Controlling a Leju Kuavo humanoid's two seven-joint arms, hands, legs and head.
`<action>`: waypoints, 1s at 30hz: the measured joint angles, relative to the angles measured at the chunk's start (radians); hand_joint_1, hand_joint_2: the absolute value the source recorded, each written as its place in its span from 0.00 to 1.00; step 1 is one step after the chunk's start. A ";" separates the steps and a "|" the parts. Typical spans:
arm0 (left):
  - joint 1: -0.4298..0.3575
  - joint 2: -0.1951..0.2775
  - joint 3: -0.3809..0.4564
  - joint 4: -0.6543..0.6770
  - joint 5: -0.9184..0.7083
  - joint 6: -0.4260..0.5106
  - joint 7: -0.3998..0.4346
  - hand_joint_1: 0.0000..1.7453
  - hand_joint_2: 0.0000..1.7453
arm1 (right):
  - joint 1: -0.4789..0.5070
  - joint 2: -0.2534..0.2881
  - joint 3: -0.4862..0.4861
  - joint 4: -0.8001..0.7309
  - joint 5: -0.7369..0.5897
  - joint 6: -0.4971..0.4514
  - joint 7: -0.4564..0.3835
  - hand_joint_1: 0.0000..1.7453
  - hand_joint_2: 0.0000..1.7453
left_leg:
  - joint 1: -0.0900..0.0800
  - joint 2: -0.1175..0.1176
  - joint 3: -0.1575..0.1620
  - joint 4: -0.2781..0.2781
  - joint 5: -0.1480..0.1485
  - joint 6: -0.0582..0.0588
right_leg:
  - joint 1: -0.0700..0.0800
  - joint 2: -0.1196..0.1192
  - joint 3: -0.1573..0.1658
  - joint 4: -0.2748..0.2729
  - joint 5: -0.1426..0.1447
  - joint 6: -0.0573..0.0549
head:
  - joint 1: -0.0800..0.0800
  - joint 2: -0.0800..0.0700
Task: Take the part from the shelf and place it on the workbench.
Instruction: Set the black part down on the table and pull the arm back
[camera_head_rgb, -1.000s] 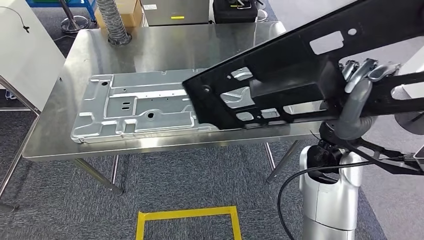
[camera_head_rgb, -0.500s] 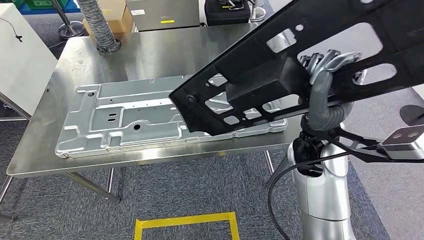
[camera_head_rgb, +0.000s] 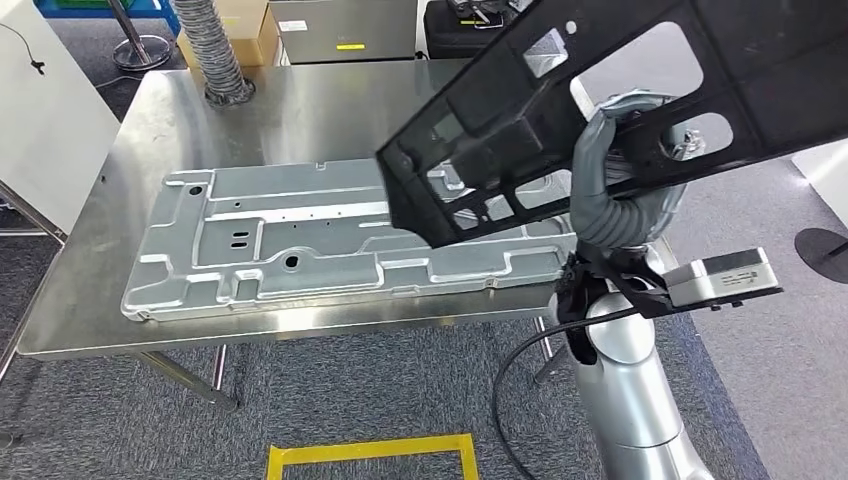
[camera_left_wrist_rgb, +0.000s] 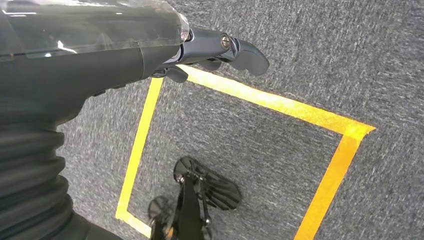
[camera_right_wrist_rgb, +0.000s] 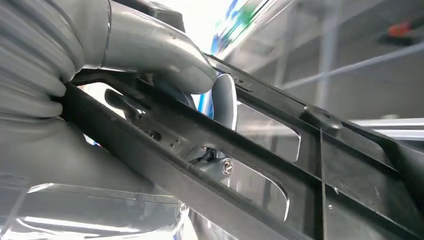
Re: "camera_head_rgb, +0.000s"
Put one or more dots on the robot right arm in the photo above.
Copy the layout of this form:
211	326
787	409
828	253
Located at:
629	411

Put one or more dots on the black pole stand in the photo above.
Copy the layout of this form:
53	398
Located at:
821	255

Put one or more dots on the black camera bracket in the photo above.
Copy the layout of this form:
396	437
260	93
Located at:
629	278

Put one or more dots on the steel frame table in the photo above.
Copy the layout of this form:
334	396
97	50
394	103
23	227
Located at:
40	217

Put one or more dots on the stainless steel workbench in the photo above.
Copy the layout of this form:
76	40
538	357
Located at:
298	112

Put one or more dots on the blue metal frame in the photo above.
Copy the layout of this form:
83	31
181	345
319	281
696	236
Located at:
79	12

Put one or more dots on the black case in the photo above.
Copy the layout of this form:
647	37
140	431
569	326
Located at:
450	33

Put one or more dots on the black plastic panel part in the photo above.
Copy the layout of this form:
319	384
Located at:
782	66

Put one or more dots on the grey metal cabinet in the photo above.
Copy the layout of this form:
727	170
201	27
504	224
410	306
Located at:
344	26

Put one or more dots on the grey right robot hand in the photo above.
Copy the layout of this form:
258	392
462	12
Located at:
590	172

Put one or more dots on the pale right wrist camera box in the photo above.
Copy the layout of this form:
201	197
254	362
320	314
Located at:
722	275

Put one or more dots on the chrome pole stand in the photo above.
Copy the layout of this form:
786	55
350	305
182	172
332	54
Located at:
142	53

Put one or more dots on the stamped grey metal plate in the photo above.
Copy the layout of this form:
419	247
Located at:
318	232

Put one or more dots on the cardboard box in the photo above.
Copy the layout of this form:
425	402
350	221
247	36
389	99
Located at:
255	40

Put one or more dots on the white panel board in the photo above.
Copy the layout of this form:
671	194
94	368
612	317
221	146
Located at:
53	132

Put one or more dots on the white partition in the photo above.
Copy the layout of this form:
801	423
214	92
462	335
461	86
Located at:
828	185

